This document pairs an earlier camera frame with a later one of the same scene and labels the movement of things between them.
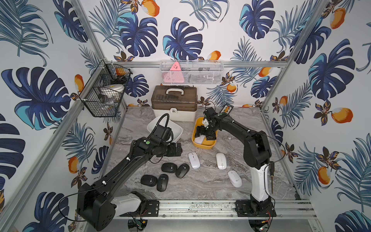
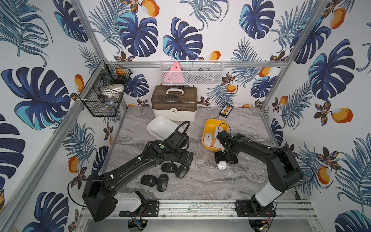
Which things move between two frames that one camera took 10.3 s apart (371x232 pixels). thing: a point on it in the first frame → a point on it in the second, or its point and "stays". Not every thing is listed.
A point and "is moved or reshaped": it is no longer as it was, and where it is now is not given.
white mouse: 221,162 stays
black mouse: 162,182 stays
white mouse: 235,179 → 217,143
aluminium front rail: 225,210 stays
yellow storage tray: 206,144 is moved or reshaped
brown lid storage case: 178,103 stays
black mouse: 149,180 stays
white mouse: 199,139 is moved or reshaped
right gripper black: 201,128 → 218,157
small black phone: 226,109 stays
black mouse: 182,170 stays
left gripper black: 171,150 → 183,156
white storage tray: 176,128 stays
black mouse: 169,167 stays
